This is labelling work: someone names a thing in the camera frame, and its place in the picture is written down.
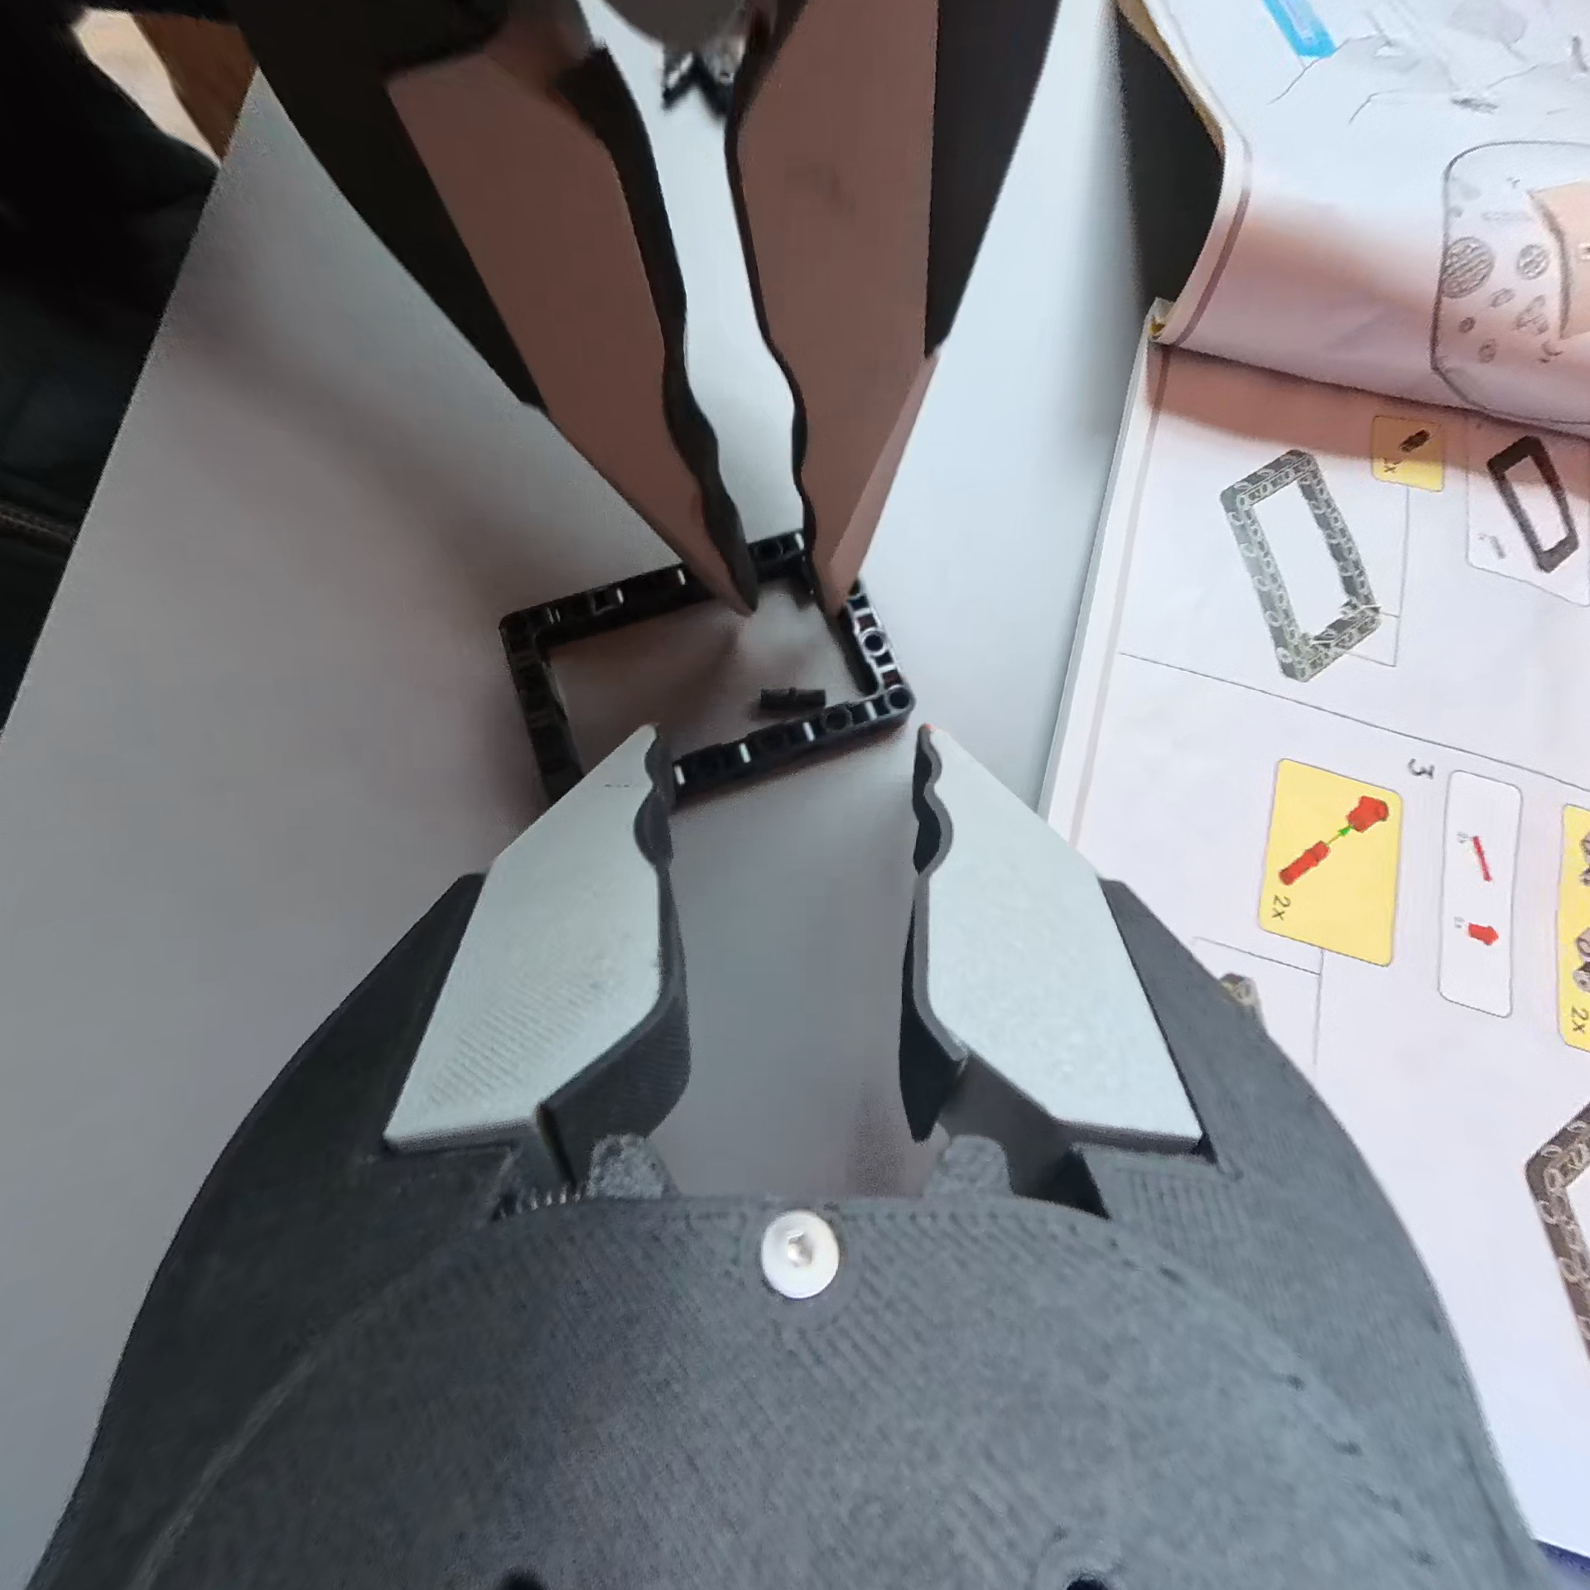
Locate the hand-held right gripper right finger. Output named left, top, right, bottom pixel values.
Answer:
left=897, top=723, right=1205, bottom=1157

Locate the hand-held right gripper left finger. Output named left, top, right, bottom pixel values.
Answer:
left=382, top=723, right=692, bottom=1187

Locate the black rectangular lego frame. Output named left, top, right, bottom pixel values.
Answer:
left=499, top=532, right=918, bottom=803

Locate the black zippered bag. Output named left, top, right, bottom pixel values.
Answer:
left=0, top=0, right=255, bottom=729

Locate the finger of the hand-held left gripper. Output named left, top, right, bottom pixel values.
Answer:
left=723, top=0, right=940, bottom=619
left=384, top=44, right=764, bottom=619

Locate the lego instruction booklet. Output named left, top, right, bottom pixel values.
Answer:
left=1041, top=0, right=1590, bottom=1554

